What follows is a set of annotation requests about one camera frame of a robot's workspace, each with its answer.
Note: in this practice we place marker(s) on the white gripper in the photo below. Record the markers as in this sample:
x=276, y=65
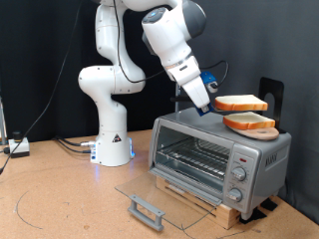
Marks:
x=196, y=91

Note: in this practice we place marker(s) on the white bread slice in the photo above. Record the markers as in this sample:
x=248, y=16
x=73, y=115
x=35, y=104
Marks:
x=247, y=119
x=239, y=101

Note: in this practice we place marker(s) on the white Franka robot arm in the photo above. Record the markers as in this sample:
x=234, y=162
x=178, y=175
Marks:
x=109, y=149

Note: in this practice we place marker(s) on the silver toaster oven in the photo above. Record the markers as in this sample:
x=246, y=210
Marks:
x=252, y=149

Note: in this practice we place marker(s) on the silver oven knob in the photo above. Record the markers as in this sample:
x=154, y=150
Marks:
x=234, y=194
x=238, y=173

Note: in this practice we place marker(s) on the grey metal pole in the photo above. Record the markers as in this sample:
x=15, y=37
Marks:
x=178, y=106

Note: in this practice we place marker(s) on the round wooden plate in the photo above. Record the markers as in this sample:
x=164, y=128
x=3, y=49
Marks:
x=262, y=134

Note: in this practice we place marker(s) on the black metal bookend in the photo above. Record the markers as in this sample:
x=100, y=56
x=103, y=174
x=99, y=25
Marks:
x=265, y=86

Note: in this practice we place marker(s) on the dark grey backdrop curtain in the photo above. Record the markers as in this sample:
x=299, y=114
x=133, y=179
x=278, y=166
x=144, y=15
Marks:
x=282, y=40

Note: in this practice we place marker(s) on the slatted wooden block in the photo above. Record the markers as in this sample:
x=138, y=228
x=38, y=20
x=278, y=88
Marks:
x=229, y=217

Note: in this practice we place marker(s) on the black foam pad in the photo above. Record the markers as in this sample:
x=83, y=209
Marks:
x=269, y=204
x=252, y=215

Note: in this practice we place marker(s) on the emergency stop button box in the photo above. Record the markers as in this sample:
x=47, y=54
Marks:
x=20, y=147

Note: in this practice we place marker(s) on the thin metal stand leg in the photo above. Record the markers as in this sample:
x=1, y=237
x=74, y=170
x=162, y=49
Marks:
x=2, y=122

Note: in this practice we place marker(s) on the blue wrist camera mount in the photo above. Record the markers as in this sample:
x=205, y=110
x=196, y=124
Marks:
x=208, y=79

